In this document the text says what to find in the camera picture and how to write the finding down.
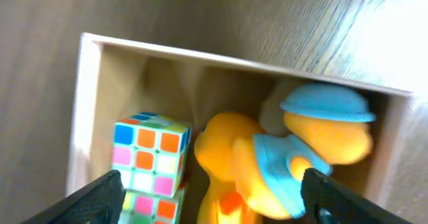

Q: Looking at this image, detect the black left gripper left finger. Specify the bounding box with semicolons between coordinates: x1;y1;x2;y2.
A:
23;170;126;224

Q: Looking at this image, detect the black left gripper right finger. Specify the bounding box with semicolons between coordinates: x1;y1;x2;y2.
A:
301;168;411;224

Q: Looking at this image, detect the Rubik's cube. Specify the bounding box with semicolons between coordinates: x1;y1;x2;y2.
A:
112;112;192;197
118;187;187;224

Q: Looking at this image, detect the orange blue duck toy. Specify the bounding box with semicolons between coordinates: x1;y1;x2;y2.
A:
232;84;376;219

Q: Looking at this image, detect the yellow dog toy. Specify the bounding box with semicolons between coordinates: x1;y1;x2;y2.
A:
194;112;265;223

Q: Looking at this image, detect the pink cardboard box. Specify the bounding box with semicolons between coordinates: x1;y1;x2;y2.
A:
66;33;410;223

